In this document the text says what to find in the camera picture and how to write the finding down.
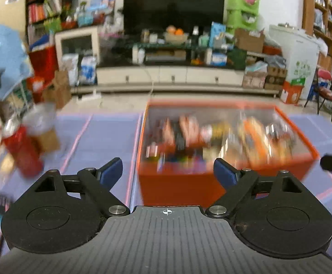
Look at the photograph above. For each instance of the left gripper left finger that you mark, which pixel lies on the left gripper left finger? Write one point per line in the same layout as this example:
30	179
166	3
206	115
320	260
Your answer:
62	212

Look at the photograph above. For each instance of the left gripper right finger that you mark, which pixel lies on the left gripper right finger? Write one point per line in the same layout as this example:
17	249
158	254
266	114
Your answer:
276	216

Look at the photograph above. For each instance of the orange storage box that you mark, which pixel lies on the orange storage box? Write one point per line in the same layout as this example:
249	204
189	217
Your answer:
181	140

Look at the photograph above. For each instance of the red soda can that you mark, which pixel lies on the red soda can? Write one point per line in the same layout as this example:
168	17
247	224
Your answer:
23	150

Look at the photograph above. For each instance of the blue plaid tablecloth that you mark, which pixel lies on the blue plaid tablecloth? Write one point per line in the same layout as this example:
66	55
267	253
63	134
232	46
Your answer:
91	141

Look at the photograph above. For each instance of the clear plastic jar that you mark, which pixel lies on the clear plastic jar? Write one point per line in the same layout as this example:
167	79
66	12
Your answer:
40	122

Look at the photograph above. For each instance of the orange gift bag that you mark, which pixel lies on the orange gift bag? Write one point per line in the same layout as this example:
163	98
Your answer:
292	90

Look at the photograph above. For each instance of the red folding chair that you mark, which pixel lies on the red folding chair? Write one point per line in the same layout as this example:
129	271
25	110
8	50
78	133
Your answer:
321	89

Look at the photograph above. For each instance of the white TV cabinet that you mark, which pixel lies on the white TV cabinet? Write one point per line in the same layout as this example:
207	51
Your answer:
170	79

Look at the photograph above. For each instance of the blue shark fabric cover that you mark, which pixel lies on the blue shark fabric cover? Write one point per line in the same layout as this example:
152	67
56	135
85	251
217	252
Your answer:
15	65

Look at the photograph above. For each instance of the white small refrigerator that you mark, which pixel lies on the white small refrigerator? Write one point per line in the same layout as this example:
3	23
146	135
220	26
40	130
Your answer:
301	52

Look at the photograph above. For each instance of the large cardboard box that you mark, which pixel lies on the large cardboard box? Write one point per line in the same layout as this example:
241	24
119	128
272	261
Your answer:
249	40

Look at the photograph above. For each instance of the white framed cabinet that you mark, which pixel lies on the white framed cabinet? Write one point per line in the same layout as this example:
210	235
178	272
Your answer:
82	41

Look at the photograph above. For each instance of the green stacked storage bins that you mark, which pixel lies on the green stacked storage bins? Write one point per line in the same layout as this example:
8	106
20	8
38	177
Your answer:
242	14

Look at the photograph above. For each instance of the fruit bowl with oranges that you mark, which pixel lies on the fruit bowl with oranges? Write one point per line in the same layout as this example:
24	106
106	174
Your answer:
175	36

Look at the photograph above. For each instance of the wooden bookshelf right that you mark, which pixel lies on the wooden bookshelf right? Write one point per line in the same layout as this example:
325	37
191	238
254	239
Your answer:
317	22

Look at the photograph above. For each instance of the dark bookshelf with books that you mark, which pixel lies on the dark bookshelf with books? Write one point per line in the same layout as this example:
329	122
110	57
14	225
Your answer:
48	16

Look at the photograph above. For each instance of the standing air conditioner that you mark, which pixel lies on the standing air conditioner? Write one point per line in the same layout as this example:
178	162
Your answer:
13	15

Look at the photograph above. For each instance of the black television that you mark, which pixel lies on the black television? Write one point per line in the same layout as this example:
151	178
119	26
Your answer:
157	15

